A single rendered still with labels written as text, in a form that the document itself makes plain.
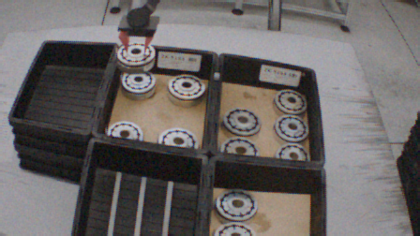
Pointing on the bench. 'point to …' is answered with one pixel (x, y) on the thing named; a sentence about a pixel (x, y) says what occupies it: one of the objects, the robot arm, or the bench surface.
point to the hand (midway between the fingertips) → (136, 49)
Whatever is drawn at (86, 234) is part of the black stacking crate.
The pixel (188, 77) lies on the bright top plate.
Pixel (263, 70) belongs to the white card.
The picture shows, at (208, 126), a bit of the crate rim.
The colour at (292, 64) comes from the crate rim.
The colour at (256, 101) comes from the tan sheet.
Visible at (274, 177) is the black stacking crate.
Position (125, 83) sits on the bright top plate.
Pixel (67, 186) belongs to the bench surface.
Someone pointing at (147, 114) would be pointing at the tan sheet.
